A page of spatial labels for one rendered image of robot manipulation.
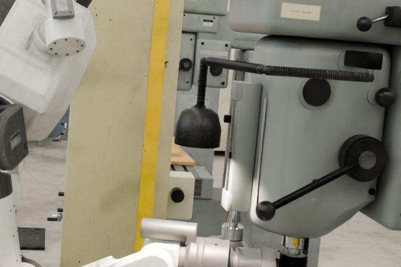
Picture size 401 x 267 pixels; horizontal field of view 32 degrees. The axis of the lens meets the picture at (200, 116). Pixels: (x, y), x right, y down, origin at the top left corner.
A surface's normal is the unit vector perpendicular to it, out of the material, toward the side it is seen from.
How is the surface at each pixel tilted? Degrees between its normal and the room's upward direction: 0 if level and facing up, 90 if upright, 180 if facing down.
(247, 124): 90
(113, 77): 90
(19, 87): 95
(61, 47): 148
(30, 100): 95
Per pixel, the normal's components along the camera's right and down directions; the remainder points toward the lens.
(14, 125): 0.99, -0.03
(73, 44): 0.20, 0.91
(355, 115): 0.21, 0.13
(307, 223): 0.13, 0.64
